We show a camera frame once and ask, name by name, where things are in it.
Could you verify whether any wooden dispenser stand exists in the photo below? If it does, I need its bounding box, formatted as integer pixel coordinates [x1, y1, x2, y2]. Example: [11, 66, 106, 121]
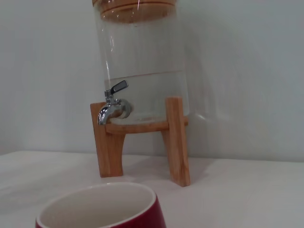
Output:
[90, 96, 190, 188]

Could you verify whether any glass water dispenser jar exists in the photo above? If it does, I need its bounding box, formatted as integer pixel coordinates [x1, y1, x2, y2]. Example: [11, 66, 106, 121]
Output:
[94, 0, 191, 125]

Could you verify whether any red ceramic cup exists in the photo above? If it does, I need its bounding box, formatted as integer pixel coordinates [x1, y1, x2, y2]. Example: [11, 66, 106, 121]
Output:
[35, 182, 168, 228]

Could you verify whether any wooden jar lid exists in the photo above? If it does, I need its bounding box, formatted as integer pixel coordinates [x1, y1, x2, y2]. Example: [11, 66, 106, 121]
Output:
[92, 0, 176, 21]

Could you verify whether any chrome faucet tap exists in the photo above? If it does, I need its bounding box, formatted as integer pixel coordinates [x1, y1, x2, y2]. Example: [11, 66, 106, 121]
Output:
[97, 80, 133, 125]

